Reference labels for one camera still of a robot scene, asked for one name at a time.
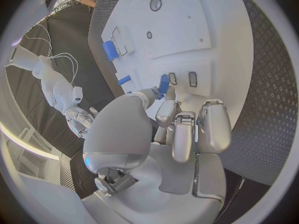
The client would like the white cable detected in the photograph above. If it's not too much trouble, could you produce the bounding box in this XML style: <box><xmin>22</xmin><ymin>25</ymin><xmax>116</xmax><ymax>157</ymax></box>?
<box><xmin>46</xmin><ymin>52</ymin><xmax>79</xmax><ymax>85</ymax></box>
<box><xmin>23</xmin><ymin>23</ymin><xmax>52</xmax><ymax>59</ymax></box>

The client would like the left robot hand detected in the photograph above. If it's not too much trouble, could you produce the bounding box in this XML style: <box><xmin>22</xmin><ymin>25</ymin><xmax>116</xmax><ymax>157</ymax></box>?
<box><xmin>81</xmin><ymin>85</ymin><xmax>233</xmax><ymax>224</ymax></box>

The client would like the blue peg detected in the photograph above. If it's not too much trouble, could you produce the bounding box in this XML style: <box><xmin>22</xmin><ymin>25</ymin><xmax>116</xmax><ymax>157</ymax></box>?
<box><xmin>118</xmin><ymin>75</ymin><xmax>132</xmax><ymax>86</ymax></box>

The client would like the white task board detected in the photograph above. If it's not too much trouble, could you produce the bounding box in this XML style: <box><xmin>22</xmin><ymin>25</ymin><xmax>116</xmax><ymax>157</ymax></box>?
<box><xmin>100</xmin><ymin>0</ymin><xmax>255</xmax><ymax>135</ymax></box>

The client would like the blue plug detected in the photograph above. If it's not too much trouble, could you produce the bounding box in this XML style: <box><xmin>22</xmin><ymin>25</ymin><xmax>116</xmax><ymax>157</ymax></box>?
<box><xmin>155</xmin><ymin>74</ymin><xmax>171</xmax><ymax>101</ymax></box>

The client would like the blue block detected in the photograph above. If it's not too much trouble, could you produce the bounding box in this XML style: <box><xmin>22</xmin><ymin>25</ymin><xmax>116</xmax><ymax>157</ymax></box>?
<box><xmin>101</xmin><ymin>40</ymin><xmax>118</xmax><ymax>61</ymax></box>

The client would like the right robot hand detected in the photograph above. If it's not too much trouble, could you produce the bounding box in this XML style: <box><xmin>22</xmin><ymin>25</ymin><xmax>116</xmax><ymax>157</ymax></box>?
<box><xmin>62</xmin><ymin>104</ymin><xmax>101</xmax><ymax>139</ymax></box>

